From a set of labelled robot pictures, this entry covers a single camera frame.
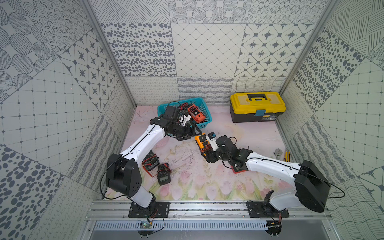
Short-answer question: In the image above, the red multimeter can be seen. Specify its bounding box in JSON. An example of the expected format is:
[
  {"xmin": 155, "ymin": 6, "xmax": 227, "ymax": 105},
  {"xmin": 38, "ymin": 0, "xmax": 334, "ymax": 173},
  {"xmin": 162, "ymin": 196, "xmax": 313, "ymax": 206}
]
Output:
[{"xmin": 232, "ymin": 166, "xmax": 248, "ymax": 174}]

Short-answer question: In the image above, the yellow multimeter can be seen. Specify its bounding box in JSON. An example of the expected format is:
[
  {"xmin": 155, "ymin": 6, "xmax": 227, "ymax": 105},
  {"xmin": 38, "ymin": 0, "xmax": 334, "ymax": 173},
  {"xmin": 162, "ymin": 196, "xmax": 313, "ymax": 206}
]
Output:
[{"xmin": 195, "ymin": 134, "xmax": 212, "ymax": 158}]

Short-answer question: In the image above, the orange multimeter with leads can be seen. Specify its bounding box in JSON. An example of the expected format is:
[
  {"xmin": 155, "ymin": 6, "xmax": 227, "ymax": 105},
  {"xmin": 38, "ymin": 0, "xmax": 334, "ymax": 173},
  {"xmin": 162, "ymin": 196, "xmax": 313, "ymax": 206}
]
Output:
[{"xmin": 187, "ymin": 104, "xmax": 206, "ymax": 124}]

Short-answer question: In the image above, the green multimeter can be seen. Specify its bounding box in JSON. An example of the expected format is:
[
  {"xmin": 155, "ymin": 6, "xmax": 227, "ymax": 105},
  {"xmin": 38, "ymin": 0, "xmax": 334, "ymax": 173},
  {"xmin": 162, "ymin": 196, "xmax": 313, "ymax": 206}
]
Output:
[{"xmin": 142, "ymin": 150, "xmax": 160, "ymax": 178}]

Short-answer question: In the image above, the small black multimeter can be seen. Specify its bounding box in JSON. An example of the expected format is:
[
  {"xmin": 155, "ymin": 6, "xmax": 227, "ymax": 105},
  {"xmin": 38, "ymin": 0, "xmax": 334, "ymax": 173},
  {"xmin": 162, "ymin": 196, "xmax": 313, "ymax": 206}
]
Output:
[{"xmin": 157, "ymin": 163, "xmax": 172, "ymax": 186}]

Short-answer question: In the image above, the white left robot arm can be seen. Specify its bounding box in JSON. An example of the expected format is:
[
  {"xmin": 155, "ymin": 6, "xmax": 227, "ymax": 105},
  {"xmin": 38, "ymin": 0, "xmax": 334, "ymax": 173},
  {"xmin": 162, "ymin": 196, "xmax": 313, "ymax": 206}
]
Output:
[{"xmin": 102, "ymin": 106, "xmax": 202, "ymax": 210}]

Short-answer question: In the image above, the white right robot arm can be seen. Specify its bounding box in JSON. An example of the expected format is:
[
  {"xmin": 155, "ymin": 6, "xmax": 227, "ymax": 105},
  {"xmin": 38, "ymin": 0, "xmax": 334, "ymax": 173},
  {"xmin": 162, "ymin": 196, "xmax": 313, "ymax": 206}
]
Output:
[{"xmin": 195, "ymin": 133, "xmax": 333, "ymax": 213}]

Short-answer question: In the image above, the teal plastic basket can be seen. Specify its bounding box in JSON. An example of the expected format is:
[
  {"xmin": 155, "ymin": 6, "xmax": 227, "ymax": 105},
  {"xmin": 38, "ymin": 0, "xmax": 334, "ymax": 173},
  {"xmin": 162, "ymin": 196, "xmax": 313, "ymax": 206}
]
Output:
[{"xmin": 170, "ymin": 97, "xmax": 212, "ymax": 129}]

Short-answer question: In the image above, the yellow black toolbox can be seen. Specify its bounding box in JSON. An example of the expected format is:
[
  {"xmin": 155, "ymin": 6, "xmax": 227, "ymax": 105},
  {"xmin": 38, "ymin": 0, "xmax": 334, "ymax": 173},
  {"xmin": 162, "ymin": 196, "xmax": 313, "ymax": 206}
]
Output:
[{"xmin": 230, "ymin": 92, "xmax": 286, "ymax": 123}]

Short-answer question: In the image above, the adjustable wrench orange handle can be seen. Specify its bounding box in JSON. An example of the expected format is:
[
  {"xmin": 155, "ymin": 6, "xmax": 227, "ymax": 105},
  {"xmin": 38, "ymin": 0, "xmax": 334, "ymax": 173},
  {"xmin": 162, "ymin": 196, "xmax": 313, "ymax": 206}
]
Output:
[{"xmin": 274, "ymin": 149, "xmax": 283, "ymax": 160}]

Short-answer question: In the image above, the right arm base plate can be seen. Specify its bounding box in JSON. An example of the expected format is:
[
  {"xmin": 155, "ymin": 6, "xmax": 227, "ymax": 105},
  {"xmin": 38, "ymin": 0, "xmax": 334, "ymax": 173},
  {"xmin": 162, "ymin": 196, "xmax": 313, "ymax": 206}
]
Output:
[{"xmin": 246, "ymin": 201, "xmax": 290, "ymax": 219}]

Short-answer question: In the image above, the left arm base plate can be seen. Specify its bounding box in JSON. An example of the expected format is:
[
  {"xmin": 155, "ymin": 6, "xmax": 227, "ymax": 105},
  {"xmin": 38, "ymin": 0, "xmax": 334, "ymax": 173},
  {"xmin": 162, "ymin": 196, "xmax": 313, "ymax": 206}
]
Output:
[{"xmin": 129, "ymin": 202, "xmax": 170, "ymax": 219}]

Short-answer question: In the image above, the aluminium mounting rail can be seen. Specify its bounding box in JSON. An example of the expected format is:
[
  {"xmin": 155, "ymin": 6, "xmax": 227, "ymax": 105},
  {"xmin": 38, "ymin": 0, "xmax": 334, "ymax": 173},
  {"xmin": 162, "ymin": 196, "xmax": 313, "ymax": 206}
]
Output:
[{"xmin": 80, "ymin": 200, "xmax": 340, "ymax": 240}]

